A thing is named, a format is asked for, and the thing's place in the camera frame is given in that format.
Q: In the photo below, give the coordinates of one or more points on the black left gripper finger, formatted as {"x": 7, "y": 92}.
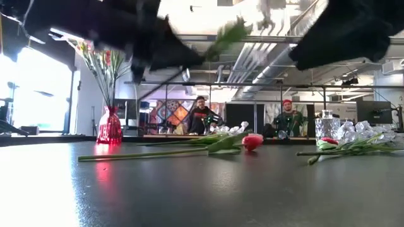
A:
{"x": 180, "y": 55}

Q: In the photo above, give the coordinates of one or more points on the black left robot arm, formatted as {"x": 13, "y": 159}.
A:
{"x": 63, "y": 15}

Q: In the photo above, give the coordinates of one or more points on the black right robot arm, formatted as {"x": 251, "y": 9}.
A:
{"x": 378, "y": 12}

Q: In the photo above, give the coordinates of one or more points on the clear glass vase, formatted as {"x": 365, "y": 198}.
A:
{"x": 326, "y": 129}

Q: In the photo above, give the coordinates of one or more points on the red glass vase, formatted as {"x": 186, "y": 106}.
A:
{"x": 109, "y": 127}

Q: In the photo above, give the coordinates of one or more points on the black overhead beam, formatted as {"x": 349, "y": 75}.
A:
{"x": 221, "y": 84}

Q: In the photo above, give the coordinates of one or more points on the white air conditioning unit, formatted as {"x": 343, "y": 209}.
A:
{"x": 393, "y": 67}

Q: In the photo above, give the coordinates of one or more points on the person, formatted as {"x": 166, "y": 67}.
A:
{"x": 199, "y": 118}
{"x": 288, "y": 121}

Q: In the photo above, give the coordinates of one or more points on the black computer monitor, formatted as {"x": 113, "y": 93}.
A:
{"x": 374, "y": 112}

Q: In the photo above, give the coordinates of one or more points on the black partition panel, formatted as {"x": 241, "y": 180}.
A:
{"x": 243, "y": 119}

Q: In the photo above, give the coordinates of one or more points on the colourful wall art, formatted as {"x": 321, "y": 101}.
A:
{"x": 176, "y": 115}

